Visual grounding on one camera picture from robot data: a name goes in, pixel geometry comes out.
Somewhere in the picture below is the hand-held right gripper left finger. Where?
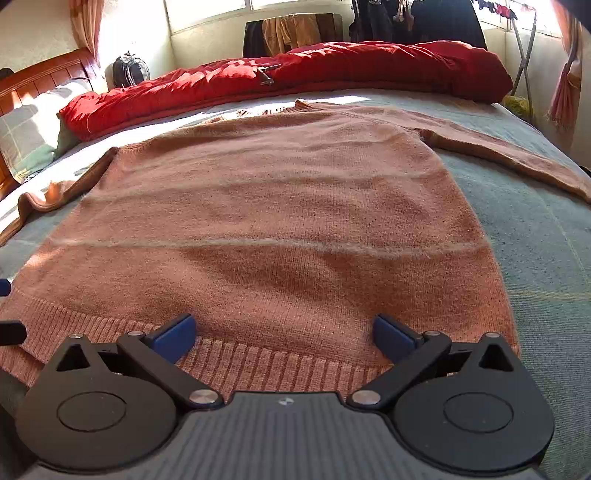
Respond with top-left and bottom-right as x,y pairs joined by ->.
55,314 -> 225,409

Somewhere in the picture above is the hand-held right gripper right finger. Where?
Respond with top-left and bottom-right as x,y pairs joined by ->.
346,315 -> 515,411

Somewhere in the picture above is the orange knit sweater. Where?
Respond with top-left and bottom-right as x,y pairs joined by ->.
0,99 -> 591,393

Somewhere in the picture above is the metal clothes rack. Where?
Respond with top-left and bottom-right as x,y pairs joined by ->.
480,0 -> 541,125

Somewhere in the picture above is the checked pillow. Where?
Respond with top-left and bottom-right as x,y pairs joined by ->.
0,78 -> 93,185

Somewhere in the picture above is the wooden headboard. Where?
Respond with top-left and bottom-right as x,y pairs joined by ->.
0,48 -> 105,185

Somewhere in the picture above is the black backpack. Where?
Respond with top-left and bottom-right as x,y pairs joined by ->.
112,52 -> 151,88

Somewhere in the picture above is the yellow-green bag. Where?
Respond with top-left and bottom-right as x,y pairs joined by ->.
504,93 -> 532,116

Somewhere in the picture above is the orange patterned curtain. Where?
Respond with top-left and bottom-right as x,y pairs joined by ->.
69,0 -> 107,61
547,9 -> 585,132

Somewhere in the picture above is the red quilt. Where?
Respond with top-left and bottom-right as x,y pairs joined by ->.
59,41 -> 514,141

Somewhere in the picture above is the dark chair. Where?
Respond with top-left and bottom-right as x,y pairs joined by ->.
243,13 -> 343,58

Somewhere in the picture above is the row of dark hanging jackets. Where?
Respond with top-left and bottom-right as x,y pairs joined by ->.
348,0 -> 488,49

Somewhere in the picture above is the mustard orange garment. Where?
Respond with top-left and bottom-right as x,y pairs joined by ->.
262,14 -> 321,55

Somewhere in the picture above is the window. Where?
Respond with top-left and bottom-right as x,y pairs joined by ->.
166,0 -> 352,33

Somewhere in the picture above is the row of small colourful garments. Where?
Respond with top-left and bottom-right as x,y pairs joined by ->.
478,0 -> 519,20

